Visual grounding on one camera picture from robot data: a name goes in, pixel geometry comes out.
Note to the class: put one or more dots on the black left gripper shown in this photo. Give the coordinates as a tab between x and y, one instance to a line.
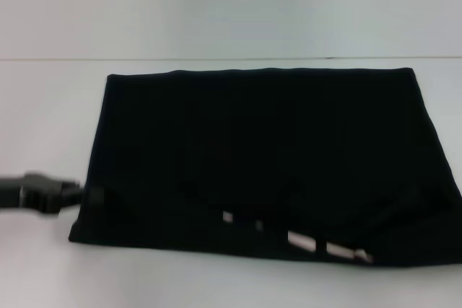
36	192

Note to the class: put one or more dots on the black t-shirt with white lettering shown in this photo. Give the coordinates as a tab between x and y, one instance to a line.
252	160

